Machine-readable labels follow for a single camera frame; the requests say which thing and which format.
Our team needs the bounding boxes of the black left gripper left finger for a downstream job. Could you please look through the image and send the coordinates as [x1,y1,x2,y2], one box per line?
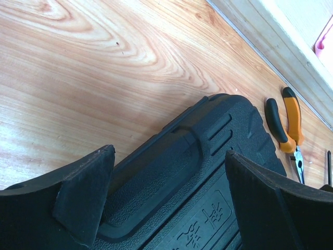
[1,145,115,249]

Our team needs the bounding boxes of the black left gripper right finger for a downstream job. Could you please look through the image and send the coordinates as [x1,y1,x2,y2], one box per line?
[225,151,332,249]

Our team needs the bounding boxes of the black plastic tool case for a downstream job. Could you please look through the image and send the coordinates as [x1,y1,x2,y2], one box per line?
[93,94,286,249]

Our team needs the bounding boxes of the orange black pliers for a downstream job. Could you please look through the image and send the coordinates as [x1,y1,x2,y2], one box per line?
[264,87,305,184]

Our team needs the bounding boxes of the small orange black screwdriver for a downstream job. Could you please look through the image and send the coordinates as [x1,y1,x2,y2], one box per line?
[327,151,332,186]

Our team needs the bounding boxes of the pink t-shirt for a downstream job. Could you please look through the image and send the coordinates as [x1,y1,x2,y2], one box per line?
[314,17,332,60]

